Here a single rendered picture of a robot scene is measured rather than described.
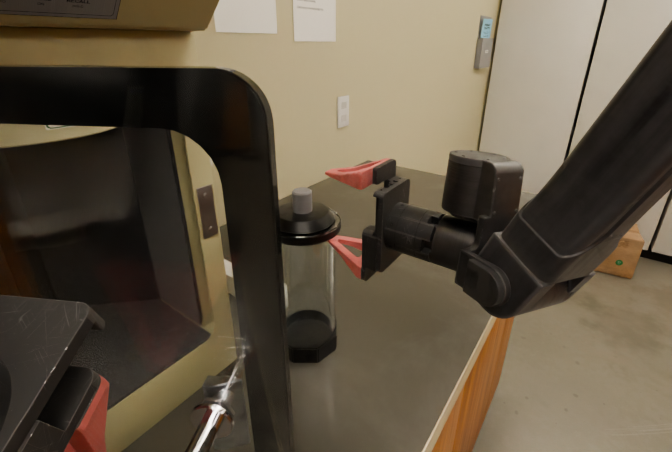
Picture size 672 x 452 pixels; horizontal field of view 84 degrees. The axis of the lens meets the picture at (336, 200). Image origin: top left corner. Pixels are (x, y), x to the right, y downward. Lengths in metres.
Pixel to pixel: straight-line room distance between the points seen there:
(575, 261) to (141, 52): 0.42
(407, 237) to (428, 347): 0.30
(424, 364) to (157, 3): 0.57
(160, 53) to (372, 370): 0.51
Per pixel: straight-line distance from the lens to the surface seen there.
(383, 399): 0.59
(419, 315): 0.73
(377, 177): 0.42
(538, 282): 0.33
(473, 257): 0.35
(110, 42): 0.43
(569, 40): 3.07
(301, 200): 0.51
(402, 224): 0.41
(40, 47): 0.41
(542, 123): 3.13
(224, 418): 0.25
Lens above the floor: 1.40
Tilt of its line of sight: 23 degrees down
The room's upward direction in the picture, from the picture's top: straight up
